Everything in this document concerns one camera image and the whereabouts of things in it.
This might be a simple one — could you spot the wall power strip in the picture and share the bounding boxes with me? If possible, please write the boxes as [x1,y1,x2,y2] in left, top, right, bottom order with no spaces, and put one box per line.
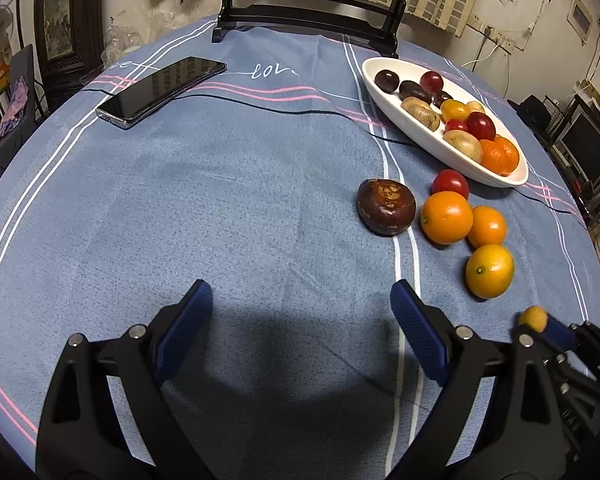
[467,13,516,54]

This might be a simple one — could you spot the yellow-green orange fruit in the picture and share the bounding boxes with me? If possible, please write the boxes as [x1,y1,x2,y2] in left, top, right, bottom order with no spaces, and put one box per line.
[465,244,515,300]

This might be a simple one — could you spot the white oval plate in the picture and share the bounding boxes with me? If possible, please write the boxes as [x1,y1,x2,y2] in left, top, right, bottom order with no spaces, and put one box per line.
[360,58,529,188]

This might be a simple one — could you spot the black desk shelf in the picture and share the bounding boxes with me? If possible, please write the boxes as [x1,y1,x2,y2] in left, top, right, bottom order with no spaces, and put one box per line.
[508,96,600,226]

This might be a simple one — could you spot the pale cream round fruit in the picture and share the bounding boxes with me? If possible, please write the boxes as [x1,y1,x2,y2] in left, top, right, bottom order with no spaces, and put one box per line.
[465,101,486,115]

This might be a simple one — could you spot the orange yellow small fruit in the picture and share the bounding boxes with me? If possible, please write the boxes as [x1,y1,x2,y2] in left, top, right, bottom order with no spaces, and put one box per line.
[440,99,468,122]

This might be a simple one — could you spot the dark purple small plum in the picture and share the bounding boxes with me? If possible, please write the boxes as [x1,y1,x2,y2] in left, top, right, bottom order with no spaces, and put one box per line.
[374,70,401,94]

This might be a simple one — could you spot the large red plum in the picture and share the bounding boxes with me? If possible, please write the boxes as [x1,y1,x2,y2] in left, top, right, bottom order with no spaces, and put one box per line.
[465,112,496,141]

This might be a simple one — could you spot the striped beige pepino fruit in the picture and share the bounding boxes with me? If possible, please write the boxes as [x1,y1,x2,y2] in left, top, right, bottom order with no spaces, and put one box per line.
[442,130,483,164]

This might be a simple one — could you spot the goldfish round screen ornament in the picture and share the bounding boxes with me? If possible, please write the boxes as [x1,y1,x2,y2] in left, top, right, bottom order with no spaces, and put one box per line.
[210,0,420,60]

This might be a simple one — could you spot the small red cherry tomato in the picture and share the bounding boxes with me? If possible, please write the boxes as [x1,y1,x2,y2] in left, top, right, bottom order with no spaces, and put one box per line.
[430,169,469,200]

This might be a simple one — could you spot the black smartphone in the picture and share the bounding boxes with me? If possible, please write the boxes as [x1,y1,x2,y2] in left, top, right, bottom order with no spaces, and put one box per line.
[95,56,227,130]

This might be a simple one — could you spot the small orange tangerine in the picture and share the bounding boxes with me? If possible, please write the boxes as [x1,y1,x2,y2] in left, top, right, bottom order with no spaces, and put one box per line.
[419,191,474,246]
[467,206,507,249]

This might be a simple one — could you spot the large orange mandarin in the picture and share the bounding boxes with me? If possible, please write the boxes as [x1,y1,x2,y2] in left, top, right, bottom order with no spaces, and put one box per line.
[479,139,509,176]
[494,134,519,176]

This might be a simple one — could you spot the small yellow-brown longan fruit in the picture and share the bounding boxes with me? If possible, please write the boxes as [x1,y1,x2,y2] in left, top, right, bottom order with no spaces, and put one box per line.
[517,306,548,333]

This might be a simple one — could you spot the tan round fruit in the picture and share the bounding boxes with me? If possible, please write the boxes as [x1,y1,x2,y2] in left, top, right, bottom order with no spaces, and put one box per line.
[401,96,441,132]

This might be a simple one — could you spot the speckled beige passion fruit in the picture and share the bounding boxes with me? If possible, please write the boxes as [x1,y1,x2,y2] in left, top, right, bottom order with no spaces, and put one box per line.
[431,90,452,108]

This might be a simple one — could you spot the dark framed wall painting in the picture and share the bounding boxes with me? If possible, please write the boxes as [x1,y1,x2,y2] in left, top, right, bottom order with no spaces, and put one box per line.
[34,0,104,112]

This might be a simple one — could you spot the blue striped tablecloth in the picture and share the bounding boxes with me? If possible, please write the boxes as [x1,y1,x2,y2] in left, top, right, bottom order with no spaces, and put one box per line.
[0,18,600,479]

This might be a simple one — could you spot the computer monitor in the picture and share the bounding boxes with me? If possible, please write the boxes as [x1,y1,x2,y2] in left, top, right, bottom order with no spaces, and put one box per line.
[556,110,600,186]

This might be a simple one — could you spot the dark purple plum front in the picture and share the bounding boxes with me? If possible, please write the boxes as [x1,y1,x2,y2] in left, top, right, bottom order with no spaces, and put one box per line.
[398,80,431,104]

